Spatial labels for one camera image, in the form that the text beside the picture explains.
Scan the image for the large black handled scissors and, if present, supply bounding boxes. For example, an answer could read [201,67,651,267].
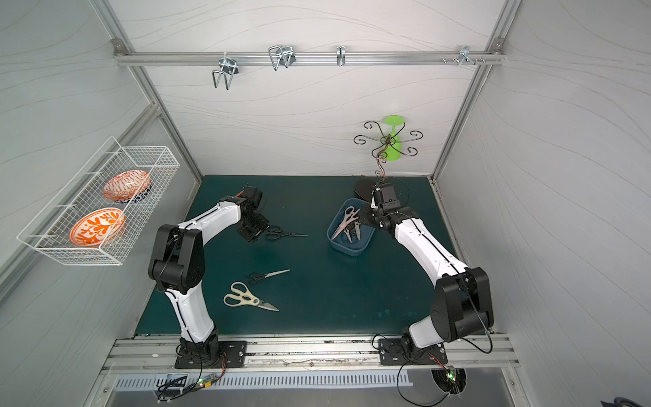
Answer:
[264,226,307,241]

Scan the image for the black scissors silver blades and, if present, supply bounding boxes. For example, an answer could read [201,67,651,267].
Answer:
[351,221,360,242]

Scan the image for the pink kitchen scissors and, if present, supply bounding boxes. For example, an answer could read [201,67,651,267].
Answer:
[331,206,359,240]

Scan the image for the small black scissors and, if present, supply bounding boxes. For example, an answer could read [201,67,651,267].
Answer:
[248,269,290,285]
[342,226,355,244]

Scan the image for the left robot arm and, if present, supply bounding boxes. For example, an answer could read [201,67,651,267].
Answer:
[147,195,268,359]

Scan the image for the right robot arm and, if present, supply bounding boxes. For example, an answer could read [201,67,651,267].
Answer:
[360,205,494,349]

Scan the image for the blue plastic storage box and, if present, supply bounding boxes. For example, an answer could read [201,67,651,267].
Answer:
[327,198,376,257]

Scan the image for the small black scissors front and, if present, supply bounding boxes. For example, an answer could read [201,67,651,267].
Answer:
[248,269,290,285]

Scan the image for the cream kitchen scissors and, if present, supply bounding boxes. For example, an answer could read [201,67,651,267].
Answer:
[223,282,279,312]

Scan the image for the dark oval stand base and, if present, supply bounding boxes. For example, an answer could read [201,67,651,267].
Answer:
[354,177,376,203]

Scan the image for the green paper tag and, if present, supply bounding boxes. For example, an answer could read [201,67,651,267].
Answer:
[384,115,405,161]

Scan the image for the copper hook stand rod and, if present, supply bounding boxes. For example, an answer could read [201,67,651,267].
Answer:
[353,115,424,181]

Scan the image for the metal double hook left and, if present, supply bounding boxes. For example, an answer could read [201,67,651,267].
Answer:
[212,54,239,90]

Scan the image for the metal double hook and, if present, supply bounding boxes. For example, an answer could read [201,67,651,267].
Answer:
[268,45,296,71]
[212,54,239,90]

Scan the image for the orange patterned bowl front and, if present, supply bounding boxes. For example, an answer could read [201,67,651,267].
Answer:
[69,208,125,247]

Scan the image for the metal single hook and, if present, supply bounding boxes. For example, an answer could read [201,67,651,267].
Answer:
[336,46,346,67]

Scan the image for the metal double hook middle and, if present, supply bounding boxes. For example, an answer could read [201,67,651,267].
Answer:
[268,45,296,71]

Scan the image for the metal hook right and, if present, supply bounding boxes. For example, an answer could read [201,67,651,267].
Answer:
[441,46,486,66]

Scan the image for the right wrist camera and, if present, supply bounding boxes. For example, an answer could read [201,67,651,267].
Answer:
[372,183,401,212]

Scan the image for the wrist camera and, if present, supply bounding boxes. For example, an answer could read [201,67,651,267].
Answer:
[372,183,401,212]
[240,185,264,209]

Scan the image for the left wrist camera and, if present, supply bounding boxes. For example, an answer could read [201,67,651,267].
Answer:
[240,185,264,209]

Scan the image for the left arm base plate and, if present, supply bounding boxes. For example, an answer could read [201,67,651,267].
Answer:
[174,338,248,369]

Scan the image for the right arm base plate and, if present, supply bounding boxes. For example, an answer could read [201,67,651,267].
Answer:
[375,337,449,366]

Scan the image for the white wire basket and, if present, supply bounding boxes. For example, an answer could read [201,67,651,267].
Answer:
[17,137,180,266]

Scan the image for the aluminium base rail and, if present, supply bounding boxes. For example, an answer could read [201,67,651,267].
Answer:
[101,334,520,375]

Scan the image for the aluminium top rail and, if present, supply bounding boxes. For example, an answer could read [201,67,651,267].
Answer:
[115,41,506,67]

